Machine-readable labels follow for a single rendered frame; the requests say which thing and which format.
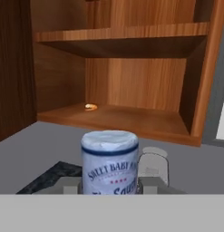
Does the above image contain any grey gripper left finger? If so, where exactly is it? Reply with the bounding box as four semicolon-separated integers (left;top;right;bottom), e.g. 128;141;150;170
34;176;84;195

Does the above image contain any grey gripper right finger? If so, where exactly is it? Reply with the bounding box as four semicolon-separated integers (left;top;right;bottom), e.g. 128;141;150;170
136;176;187;195

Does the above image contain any white blue-label condiment bottle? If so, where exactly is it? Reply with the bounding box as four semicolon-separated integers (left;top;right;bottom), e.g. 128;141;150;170
80;130;140;195

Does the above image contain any dark wooden cabinet door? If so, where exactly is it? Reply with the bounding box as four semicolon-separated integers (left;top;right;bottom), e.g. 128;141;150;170
0;0;38;145

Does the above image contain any wooden cabinet shelf board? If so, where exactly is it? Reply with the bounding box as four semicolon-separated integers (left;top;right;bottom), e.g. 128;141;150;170
33;21;210;59

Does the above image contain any grey translucent jar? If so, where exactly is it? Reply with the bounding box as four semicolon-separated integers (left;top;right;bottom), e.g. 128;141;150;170
138;146;170;186

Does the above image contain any small orange food item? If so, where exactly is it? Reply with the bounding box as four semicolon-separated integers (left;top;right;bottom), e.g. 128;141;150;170
83;102;99;112

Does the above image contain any wooden wall cabinet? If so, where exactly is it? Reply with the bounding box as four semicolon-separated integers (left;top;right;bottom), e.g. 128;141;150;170
29;0;224;148

